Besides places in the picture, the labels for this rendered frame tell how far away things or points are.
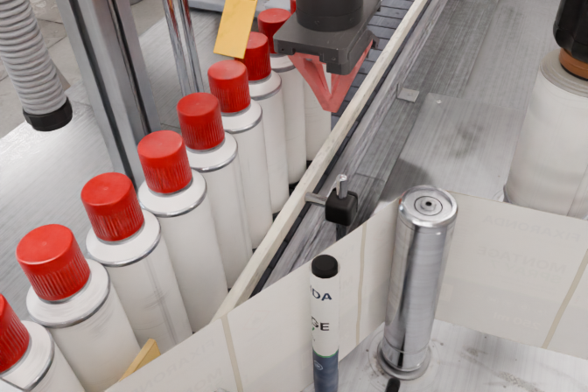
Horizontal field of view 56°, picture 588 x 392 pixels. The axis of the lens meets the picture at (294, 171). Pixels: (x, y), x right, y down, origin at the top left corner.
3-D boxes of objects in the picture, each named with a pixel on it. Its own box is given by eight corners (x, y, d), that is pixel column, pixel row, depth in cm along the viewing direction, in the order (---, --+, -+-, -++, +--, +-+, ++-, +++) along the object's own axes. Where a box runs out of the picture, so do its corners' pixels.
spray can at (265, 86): (282, 221, 60) (268, 56, 47) (238, 213, 62) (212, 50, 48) (295, 190, 64) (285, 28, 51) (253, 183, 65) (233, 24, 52)
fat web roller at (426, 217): (422, 389, 45) (457, 238, 33) (369, 369, 47) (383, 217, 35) (435, 343, 49) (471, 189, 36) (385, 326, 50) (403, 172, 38)
